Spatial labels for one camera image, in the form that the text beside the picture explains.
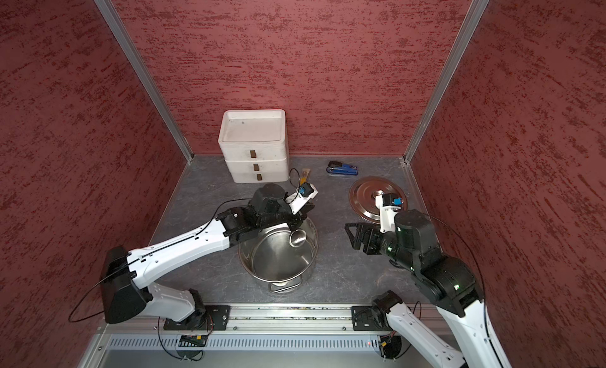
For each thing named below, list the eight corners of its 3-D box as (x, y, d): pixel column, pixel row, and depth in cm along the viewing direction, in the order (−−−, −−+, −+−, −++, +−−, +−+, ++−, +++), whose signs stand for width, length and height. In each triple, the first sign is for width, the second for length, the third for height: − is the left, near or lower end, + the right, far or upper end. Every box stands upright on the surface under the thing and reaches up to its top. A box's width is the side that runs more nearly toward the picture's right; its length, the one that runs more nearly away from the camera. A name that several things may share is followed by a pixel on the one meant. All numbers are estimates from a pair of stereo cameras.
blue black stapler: (326, 172, 117) (326, 167, 114) (327, 165, 121) (327, 159, 117) (356, 176, 116) (357, 171, 113) (357, 169, 119) (358, 163, 116)
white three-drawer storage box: (226, 185, 112) (207, 143, 91) (236, 151, 127) (222, 109, 106) (287, 185, 112) (282, 143, 91) (289, 152, 127) (286, 109, 106)
